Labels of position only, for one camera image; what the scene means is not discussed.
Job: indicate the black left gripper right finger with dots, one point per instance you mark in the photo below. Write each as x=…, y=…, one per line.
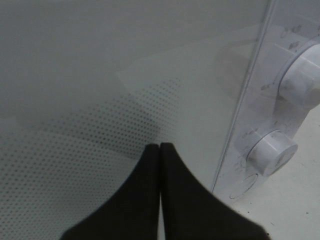
x=191, y=212

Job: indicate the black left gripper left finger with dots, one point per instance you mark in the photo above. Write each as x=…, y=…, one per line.
x=132, y=213

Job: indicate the round door release button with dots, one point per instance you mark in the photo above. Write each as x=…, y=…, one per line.
x=243, y=186

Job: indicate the white microwave knob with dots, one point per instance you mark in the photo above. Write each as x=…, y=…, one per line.
x=271, y=153
x=300, y=85

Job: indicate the white microwave door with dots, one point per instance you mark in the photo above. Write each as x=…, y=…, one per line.
x=85, y=85

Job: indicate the white microwave oven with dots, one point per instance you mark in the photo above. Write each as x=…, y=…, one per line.
x=290, y=28

